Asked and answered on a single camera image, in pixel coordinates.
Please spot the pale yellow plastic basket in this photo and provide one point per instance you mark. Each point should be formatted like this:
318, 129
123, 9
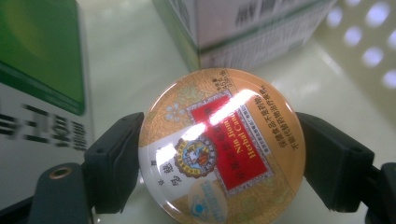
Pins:
130, 62

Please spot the tall green and white box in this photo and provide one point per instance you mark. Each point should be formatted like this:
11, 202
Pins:
40, 62

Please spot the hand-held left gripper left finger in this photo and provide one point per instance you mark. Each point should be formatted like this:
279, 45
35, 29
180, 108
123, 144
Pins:
115, 161

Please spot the round orange candy tin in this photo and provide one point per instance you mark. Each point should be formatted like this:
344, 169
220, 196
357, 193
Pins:
224, 146

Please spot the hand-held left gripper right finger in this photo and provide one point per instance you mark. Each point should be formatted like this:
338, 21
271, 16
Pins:
336, 161

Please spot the short green and white box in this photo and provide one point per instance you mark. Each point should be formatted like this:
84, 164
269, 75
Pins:
236, 31

